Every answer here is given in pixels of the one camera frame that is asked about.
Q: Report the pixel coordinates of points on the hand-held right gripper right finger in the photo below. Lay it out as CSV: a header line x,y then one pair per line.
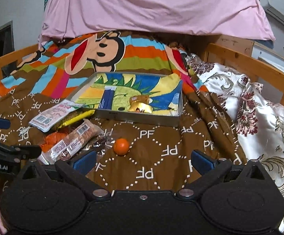
x,y
202,161

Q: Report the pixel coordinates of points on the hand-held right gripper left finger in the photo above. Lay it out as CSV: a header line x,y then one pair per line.
x,y
84,161

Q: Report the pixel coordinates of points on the dark candy wrapper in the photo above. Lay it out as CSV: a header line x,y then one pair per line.
x,y
103,142

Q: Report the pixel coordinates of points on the clear snack bar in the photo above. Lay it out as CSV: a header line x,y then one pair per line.
x,y
83,132

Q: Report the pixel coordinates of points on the orange snack packet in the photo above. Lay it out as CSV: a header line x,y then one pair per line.
x,y
52,139

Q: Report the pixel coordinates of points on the mandarin orange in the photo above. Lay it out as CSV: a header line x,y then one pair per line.
x,y
121,146

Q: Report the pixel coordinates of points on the white pink snack packet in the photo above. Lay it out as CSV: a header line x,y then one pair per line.
x,y
51,115

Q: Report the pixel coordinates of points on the yellow snack packet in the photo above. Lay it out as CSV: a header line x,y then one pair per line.
x,y
81,113

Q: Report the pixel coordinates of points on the grey metal tin box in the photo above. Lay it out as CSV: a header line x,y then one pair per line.
x,y
137,120

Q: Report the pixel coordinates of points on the cartoon monkey printed blanket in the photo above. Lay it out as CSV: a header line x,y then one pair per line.
x,y
156,149

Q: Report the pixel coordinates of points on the floral satin quilt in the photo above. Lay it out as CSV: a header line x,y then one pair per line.
x,y
266,127

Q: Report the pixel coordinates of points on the gold wrapped snack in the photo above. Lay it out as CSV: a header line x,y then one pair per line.
x,y
142,107

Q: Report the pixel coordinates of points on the small brown pastry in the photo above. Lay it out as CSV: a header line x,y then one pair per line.
x,y
139,99

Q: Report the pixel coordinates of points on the blue yellow printed cloth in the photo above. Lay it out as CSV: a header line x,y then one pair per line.
x,y
156,88

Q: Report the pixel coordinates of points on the wooden cabinet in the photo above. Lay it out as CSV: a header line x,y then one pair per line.
x,y
235,44

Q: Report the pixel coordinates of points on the white appliance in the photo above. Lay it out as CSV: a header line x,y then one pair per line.
x,y
279,60

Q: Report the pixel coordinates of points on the teal cloth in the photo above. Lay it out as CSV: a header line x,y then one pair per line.
x,y
46,2

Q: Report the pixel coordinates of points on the pink bed sheet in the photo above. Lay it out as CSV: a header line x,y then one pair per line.
x,y
156,5

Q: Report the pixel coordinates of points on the wooden bed frame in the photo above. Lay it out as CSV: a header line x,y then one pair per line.
x,y
266,69

